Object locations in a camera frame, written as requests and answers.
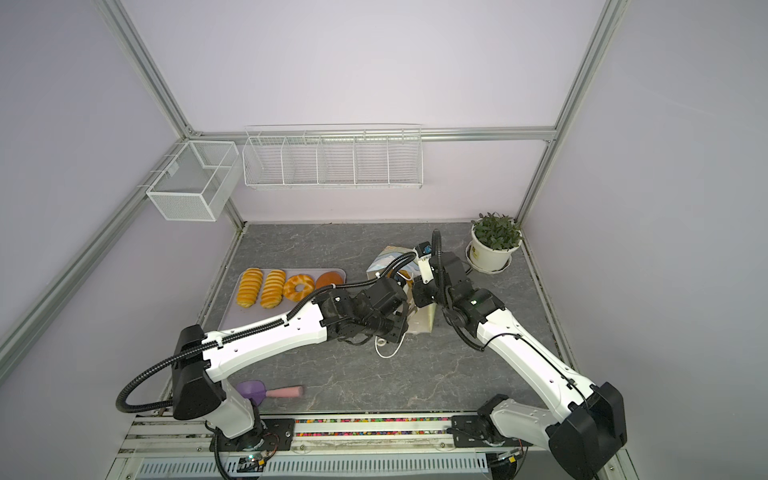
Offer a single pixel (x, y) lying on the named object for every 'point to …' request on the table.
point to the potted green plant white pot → (494, 237)
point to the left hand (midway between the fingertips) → (402, 332)
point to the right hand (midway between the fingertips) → (418, 280)
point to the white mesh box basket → (197, 183)
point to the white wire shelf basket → (333, 156)
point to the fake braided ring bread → (291, 283)
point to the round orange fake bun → (327, 278)
